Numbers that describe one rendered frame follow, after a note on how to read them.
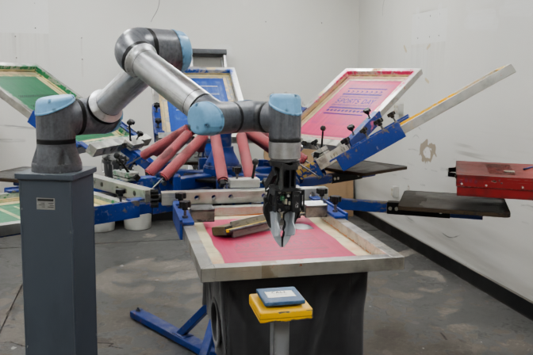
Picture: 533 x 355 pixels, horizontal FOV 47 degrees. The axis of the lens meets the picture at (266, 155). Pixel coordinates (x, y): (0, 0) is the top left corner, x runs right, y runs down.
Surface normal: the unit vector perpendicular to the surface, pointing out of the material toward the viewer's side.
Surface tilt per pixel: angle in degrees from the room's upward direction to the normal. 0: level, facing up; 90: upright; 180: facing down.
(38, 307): 90
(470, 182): 90
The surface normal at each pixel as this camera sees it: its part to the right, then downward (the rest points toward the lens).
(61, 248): -0.11, 0.12
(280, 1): 0.23, 0.13
